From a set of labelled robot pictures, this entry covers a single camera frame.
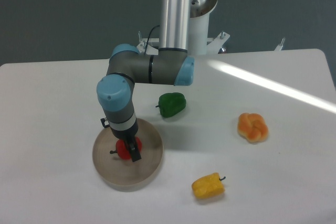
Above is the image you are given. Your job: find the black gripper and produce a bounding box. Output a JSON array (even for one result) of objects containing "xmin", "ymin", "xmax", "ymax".
[{"xmin": 100, "ymin": 118, "xmax": 141, "ymax": 162}]

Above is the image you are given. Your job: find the black cable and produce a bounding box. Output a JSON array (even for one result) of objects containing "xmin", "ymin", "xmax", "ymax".
[{"xmin": 142, "ymin": 25, "xmax": 161, "ymax": 57}]

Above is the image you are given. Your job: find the orange knotted bread roll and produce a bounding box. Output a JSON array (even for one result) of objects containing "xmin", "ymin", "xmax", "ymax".
[{"xmin": 237, "ymin": 113, "xmax": 269, "ymax": 144}]

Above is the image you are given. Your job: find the green toy bell pepper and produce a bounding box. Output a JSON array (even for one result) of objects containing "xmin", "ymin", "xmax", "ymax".
[{"xmin": 156, "ymin": 92, "xmax": 186, "ymax": 118}]

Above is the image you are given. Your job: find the yellow toy bell pepper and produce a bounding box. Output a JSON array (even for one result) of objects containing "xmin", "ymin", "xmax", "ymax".
[{"xmin": 192, "ymin": 173, "xmax": 226, "ymax": 199}]

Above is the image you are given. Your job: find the red toy bell pepper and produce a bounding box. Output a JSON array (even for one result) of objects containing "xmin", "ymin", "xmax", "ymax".
[{"xmin": 110, "ymin": 137, "xmax": 142, "ymax": 160}]

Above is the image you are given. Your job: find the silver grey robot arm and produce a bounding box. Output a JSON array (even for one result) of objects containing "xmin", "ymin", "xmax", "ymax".
[{"xmin": 96, "ymin": 0, "xmax": 194, "ymax": 162}]

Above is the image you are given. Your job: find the beige round plate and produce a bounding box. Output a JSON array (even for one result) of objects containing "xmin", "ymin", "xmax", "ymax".
[{"xmin": 92, "ymin": 119, "xmax": 163, "ymax": 190}]

